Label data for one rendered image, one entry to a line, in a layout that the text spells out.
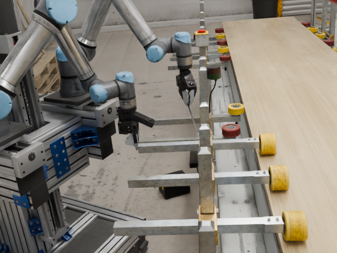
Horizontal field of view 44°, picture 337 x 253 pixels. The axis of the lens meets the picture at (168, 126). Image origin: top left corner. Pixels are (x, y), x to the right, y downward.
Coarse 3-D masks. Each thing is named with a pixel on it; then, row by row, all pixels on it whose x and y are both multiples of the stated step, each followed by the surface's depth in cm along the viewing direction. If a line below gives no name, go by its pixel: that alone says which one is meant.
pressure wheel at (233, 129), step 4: (224, 124) 186; (228, 124) 186; (232, 124) 186; (236, 124) 185; (224, 128) 183; (228, 128) 183; (232, 128) 183; (236, 128) 182; (224, 132) 182; (228, 132) 181; (232, 132) 180; (236, 132) 181; (224, 136) 183; (228, 136) 182; (232, 136) 181; (236, 136) 182
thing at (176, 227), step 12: (264, 216) 114; (276, 216) 114; (120, 228) 115; (132, 228) 115; (144, 228) 115; (156, 228) 115; (168, 228) 114; (180, 228) 114; (192, 228) 114; (228, 228) 113; (240, 228) 113; (252, 228) 112; (264, 228) 112; (276, 228) 111
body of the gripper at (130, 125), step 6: (120, 108) 182; (132, 108) 181; (120, 114) 183; (126, 114) 183; (120, 120) 185; (126, 120) 185; (132, 120) 184; (120, 126) 185; (126, 126) 184; (132, 126) 183; (138, 126) 190; (120, 132) 185; (126, 132) 185
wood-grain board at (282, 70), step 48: (240, 48) 315; (288, 48) 303; (240, 96) 227; (288, 96) 213; (336, 96) 208; (288, 144) 165; (336, 144) 162; (288, 192) 134; (336, 192) 132; (336, 240) 112
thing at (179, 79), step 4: (180, 68) 199; (184, 68) 198; (188, 68) 199; (180, 72) 205; (176, 76) 207; (180, 76) 205; (176, 80) 208; (180, 80) 203; (180, 84) 203; (184, 84) 202; (184, 88) 203
